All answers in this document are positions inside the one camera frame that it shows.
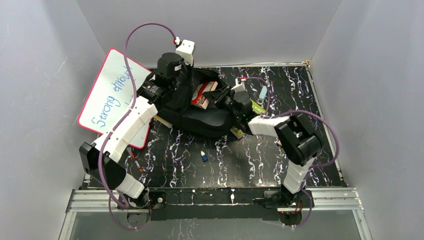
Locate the black student backpack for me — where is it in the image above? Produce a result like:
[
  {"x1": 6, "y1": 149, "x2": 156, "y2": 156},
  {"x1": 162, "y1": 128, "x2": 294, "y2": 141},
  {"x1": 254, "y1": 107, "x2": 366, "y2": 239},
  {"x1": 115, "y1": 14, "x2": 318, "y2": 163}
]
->
[{"x1": 158, "y1": 67, "x2": 234, "y2": 138}]

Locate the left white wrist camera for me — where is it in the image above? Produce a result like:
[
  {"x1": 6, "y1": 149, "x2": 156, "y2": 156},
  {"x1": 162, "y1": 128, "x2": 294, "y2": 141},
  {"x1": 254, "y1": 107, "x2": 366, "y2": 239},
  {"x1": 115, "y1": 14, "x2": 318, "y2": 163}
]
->
[{"x1": 175, "y1": 39, "x2": 196, "y2": 67}]

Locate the beige glue stick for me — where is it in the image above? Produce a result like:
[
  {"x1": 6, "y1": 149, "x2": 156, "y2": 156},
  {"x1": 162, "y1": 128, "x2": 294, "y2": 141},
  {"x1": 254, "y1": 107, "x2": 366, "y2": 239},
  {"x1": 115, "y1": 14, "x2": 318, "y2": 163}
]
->
[{"x1": 154, "y1": 115, "x2": 173, "y2": 128}]

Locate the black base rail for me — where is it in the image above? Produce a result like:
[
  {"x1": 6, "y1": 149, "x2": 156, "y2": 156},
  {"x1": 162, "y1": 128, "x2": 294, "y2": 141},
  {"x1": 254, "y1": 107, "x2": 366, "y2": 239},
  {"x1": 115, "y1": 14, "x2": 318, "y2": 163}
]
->
[{"x1": 125, "y1": 187, "x2": 303, "y2": 228}]

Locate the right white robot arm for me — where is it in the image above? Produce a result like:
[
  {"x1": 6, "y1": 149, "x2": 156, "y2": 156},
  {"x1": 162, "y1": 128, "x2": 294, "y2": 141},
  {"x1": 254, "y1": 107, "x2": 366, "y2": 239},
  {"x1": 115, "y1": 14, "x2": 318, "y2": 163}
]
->
[{"x1": 203, "y1": 86, "x2": 323, "y2": 208}]

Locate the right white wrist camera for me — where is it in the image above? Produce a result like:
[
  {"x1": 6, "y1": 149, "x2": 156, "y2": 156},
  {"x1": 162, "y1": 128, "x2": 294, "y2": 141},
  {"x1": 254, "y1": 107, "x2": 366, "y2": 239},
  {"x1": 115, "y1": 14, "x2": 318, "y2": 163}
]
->
[{"x1": 231, "y1": 78, "x2": 246, "y2": 96}]

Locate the orange marker pen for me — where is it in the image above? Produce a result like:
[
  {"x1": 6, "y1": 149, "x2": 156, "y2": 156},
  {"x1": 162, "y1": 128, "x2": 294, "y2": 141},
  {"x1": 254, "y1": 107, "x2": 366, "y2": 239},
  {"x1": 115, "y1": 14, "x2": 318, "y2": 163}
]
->
[{"x1": 126, "y1": 147, "x2": 144, "y2": 173}]

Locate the light blue eraser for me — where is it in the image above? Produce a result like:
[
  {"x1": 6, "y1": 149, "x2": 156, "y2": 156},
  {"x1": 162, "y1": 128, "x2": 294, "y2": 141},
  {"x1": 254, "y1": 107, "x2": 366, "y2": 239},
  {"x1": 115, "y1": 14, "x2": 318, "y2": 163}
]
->
[{"x1": 257, "y1": 85, "x2": 268, "y2": 105}]

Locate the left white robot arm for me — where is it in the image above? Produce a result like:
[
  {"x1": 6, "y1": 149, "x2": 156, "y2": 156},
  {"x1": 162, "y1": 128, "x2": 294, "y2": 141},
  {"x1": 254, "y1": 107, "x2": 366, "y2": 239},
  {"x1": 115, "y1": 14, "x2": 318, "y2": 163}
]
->
[{"x1": 77, "y1": 48, "x2": 157, "y2": 208}]

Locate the small blue white bottle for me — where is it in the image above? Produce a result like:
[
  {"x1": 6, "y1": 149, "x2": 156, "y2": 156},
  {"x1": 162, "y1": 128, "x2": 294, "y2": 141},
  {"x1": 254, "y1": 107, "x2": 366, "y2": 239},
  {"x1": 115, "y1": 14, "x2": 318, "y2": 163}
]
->
[{"x1": 200, "y1": 151, "x2": 209, "y2": 163}]

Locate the red treehouse book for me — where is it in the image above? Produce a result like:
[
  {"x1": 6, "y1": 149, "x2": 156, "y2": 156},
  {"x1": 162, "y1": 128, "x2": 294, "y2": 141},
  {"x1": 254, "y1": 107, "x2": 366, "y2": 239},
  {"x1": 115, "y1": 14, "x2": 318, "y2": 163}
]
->
[{"x1": 190, "y1": 81, "x2": 219, "y2": 110}]

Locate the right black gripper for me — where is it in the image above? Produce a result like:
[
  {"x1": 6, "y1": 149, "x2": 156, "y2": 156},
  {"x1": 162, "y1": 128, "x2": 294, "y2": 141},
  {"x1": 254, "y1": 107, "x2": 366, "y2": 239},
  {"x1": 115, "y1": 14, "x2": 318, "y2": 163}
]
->
[{"x1": 203, "y1": 84, "x2": 241, "y2": 120}]

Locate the pink-framed whiteboard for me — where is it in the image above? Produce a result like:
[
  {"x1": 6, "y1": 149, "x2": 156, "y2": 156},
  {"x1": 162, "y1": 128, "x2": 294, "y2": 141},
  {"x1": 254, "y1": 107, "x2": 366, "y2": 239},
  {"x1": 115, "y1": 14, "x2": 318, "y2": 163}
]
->
[{"x1": 77, "y1": 48, "x2": 133, "y2": 134}]

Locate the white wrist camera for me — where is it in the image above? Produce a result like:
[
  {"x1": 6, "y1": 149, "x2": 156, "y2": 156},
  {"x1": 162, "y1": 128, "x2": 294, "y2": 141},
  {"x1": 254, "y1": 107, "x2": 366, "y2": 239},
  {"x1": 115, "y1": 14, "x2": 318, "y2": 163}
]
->
[
  {"x1": 175, "y1": 39, "x2": 196, "y2": 67},
  {"x1": 231, "y1": 78, "x2": 246, "y2": 96}
]

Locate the green treehouse book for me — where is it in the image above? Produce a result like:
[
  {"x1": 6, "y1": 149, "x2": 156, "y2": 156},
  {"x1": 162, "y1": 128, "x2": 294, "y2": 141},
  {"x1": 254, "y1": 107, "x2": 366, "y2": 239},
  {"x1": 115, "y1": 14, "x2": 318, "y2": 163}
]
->
[{"x1": 230, "y1": 99, "x2": 266, "y2": 139}]

